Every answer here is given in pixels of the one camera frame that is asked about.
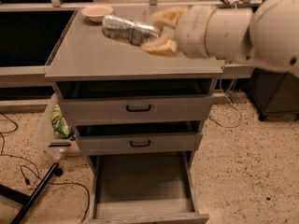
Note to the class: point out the silver redbull can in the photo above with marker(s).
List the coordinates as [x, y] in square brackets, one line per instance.
[135, 33]

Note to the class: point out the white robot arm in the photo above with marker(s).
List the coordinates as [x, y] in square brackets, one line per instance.
[265, 38]

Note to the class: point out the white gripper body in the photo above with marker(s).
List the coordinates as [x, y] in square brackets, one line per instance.
[191, 32]

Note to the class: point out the grey top drawer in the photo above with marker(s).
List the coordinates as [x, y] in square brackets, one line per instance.
[135, 109]

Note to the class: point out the grey drawer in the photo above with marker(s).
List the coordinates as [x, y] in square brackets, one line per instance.
[129, 144]
[135, 109]
[150, 188]

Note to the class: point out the white bowl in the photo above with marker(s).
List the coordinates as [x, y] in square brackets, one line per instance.
[96, 13]

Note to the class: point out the grey bottom drawer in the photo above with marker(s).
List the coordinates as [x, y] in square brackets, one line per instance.
[150, 188]

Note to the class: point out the grey drawer cabinet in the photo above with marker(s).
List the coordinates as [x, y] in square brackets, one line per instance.
[88, 65]

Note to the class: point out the green snack bag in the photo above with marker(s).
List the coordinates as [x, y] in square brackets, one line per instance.
[60, 128]

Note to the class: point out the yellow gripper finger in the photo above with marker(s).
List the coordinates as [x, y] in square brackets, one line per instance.
[163, 46]
[167, 18]

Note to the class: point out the dark cabinet at right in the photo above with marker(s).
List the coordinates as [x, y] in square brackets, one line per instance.
[274, 93]

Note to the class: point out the grey metal rail frame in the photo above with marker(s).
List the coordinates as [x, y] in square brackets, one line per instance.
[31, 28]

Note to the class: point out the grey middle drawer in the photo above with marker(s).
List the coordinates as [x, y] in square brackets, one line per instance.
[129, 144]

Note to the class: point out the black stand leg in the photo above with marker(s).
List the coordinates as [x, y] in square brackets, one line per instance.
[26, 201]

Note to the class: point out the clear plastic bin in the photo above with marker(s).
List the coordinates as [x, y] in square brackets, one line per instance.
[46, 139]

